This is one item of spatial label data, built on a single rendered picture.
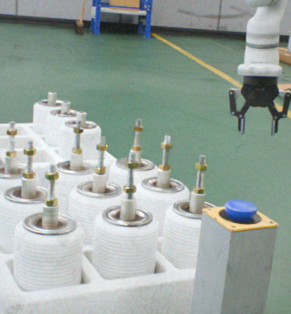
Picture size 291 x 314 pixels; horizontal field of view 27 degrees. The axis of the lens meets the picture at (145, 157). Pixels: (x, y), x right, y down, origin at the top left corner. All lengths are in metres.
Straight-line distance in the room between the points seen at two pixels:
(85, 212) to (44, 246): 0.17
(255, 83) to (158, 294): 0.61
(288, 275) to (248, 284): 0.60
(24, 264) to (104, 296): 0.12
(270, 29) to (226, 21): 6.26
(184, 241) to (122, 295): 0.13
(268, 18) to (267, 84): 0.14
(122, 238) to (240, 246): 0.19
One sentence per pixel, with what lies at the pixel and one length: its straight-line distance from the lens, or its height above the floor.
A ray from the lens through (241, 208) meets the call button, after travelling 0.75.
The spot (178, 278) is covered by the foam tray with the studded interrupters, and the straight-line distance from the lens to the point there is 0.89.
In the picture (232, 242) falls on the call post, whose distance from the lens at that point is 0.73.
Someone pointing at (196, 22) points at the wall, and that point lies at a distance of 7.48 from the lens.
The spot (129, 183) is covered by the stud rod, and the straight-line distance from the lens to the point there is 0.87.
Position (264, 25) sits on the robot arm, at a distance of 1.31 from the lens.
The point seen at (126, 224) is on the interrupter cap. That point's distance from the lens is 0.86.
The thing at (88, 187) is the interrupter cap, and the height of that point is 0.25.
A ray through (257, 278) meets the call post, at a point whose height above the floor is 0.24.
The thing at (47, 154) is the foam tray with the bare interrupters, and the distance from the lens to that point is 1.45.
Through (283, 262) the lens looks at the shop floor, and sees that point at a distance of 1.43.
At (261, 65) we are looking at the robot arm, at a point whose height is 0.44.
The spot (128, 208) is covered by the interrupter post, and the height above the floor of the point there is 0.27.
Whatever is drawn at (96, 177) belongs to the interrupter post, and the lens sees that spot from 0.98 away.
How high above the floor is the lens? 0.59
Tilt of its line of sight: 16 degrees down
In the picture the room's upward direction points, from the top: 5 degrees clockwise
